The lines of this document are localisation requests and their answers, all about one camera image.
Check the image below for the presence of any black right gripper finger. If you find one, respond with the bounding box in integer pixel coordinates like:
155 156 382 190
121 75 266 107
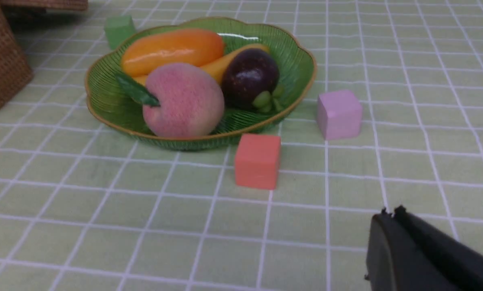
365 206 483 291

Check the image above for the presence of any pink toy peach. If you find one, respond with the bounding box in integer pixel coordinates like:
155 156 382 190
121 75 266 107
115 63 225 138

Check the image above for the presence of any dark purple toy mangosteen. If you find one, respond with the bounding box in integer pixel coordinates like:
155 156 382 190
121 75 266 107
220 48 280 112

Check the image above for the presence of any orange toy mango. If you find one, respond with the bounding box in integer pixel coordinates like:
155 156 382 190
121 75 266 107
120 28 225 77

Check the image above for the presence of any green leaf-shaped glass plate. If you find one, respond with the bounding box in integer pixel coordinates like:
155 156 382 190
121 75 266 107
85 17 317 151

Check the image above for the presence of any pink-purple foam cube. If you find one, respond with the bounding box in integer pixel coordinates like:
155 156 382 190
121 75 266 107
317 90 363 141

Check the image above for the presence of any green foam cube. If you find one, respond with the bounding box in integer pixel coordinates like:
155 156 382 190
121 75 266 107
104 15 137 50

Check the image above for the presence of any salmon red foam cube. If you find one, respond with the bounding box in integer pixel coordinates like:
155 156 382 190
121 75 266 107
234 134 282 190

